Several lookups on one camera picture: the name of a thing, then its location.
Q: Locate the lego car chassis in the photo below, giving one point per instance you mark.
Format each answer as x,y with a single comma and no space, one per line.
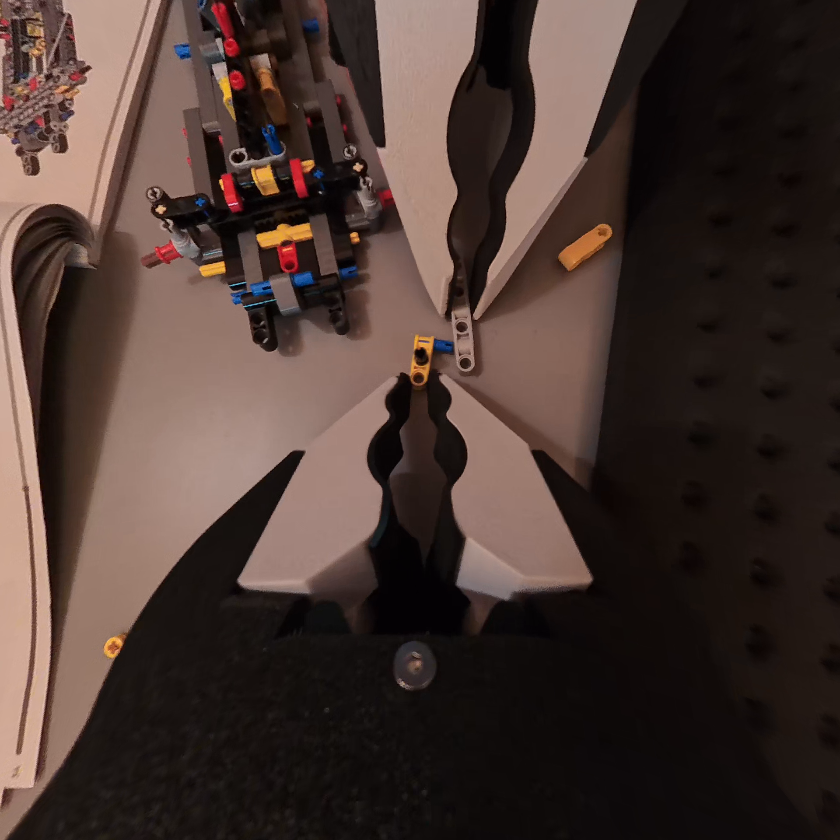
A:
275,197

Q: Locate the black dimpled foam mat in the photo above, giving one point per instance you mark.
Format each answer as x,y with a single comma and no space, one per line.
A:
722,328

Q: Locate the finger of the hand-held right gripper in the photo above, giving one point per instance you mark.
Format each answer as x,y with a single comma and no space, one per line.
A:
420,98
564,98

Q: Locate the lego instruction booklet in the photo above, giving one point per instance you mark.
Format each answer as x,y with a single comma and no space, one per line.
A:
98,131

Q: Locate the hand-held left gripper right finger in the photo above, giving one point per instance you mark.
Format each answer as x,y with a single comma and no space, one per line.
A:
518,512

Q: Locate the small yellow lego bush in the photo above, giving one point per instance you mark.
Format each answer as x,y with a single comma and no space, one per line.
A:
115,646

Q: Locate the thin grey lego beam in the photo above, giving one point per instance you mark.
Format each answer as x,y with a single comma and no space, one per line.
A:
464,341

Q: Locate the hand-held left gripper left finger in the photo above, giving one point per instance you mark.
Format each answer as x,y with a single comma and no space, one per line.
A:
315,512

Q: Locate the yellow lego connector blue pin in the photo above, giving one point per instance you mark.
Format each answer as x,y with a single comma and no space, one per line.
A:
420,367

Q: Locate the yellow lego axle connector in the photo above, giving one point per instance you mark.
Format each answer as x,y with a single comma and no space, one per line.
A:
581,249

